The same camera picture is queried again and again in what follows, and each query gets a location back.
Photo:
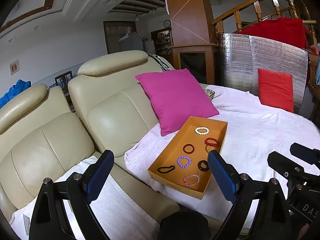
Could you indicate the dark cloth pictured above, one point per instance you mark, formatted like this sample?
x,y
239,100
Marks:
x,y
183,226

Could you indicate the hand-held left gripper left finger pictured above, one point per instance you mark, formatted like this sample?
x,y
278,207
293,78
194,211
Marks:
x,y
98,175

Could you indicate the wicker basket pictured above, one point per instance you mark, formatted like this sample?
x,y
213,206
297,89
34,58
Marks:
x,y
313,76

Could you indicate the wooden stair railing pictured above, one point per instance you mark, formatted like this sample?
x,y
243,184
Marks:
x,y
250,5

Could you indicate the blue cloth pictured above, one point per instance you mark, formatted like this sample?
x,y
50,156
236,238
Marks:
x,y
12,91

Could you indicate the dark wooden chair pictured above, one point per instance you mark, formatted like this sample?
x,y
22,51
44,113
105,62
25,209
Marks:
x,y
63,78

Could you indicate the wooden pillar cabinet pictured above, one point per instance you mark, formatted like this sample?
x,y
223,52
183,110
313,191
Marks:
x,y
190,17

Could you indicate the white towel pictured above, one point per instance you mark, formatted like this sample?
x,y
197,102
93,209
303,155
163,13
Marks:
x,y
125,205

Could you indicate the red cloth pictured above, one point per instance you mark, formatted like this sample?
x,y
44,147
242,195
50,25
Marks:
x,y
280,31

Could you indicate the magenta pillow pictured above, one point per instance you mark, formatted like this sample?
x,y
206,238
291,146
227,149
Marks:
x,y
180,100

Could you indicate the red pillow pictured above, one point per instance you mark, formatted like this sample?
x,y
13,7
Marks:
x,y
276,90

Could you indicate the white blanket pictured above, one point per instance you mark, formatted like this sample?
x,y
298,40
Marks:
x,y
255,135

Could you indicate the silver foil board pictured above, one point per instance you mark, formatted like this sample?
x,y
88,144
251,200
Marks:
x,y
250,62

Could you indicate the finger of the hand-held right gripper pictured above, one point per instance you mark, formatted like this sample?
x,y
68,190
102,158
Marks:
x,y
303,153
282,162

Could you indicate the patterned cushion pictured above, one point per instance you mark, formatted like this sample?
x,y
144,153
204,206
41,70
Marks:
x,y
212,93

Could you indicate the black scrunchie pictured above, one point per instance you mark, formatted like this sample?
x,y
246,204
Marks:
x,y
199,165

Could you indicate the framed wall picture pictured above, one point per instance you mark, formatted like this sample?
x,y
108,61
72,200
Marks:
x,y
14,67

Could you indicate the brown door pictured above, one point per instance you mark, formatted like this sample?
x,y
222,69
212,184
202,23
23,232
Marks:
x,y
112,37

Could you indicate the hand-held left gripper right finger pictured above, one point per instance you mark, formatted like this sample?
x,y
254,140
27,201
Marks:
x,y
222,177

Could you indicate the dark red bangle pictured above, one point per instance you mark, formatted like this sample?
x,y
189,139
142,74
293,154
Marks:
x,y
184,149

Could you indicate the round wall clock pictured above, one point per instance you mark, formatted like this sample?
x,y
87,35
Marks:
x,y
167,23

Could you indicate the glass display cabinet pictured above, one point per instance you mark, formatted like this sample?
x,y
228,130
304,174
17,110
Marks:
x,y
162,42

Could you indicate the white fridge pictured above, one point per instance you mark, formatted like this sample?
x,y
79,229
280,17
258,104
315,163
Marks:
x,y
149,47

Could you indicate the striped cloth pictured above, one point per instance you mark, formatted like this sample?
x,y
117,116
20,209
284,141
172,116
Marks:
x,y
163,62

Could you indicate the orange cardboard tray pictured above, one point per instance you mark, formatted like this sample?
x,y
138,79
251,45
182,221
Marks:
x,y
170,155

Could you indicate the beige leather sofa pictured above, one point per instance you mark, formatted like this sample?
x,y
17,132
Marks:
x,y
112,120

